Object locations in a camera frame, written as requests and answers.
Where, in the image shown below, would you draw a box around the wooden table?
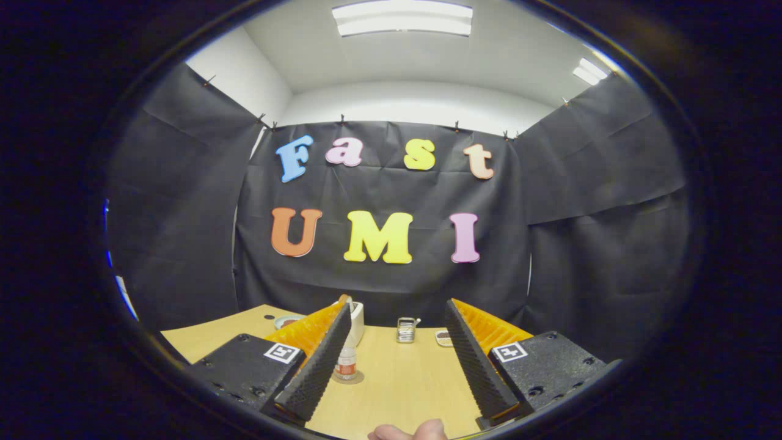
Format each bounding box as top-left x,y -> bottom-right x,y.
160,304 -> 483,439

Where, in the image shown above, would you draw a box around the large ceiling light panel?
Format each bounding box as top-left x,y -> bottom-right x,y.
332,0 -> 473,37

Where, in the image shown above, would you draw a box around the clear juice bottle red label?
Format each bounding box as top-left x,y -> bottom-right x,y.
334,333 -> 359,381

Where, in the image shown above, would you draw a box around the black backdrop cloth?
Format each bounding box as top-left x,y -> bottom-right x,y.
105,61 -> 691,364

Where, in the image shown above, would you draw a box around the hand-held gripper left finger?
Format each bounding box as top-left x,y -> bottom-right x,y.
189,295 -> 353,427

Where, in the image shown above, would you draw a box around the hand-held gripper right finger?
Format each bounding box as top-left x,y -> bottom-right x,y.
444,298 -> 624,428

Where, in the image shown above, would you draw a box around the small ceiling light panel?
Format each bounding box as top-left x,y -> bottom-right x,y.
572,58 -> 609,86

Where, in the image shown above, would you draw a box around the white toaster with toast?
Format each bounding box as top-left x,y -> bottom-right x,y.
333,296 -> 365,348

